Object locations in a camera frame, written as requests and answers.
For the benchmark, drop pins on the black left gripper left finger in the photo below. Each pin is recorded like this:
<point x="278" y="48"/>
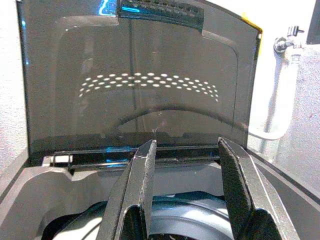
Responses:
<point x="135" y="190"/>

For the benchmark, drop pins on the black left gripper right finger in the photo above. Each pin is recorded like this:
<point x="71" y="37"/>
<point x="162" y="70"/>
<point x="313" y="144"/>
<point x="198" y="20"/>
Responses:
<point x="246" y="190"/>

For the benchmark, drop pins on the dark glass washer lid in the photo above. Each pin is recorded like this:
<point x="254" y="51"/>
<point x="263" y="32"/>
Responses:
<point x="140" y="82"/>

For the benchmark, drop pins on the grey top-load washing machine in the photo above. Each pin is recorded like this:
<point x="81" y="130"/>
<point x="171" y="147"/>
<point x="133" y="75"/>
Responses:
<point x="62" y="195"/>

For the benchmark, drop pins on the chrome water tap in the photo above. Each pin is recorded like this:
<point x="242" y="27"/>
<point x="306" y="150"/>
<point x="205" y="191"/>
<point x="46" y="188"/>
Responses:
<point x="287" y="41"/>

